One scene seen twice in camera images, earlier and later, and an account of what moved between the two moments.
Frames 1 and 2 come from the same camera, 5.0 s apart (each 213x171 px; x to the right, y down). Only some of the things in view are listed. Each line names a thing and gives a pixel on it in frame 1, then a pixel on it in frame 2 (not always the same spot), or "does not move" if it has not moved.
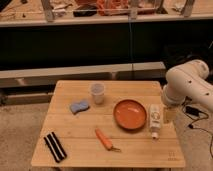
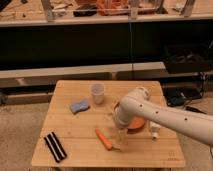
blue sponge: [76, 107] does not move
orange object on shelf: [112, 7] does not move
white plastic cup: [97, 91] does not move
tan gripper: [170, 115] -> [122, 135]
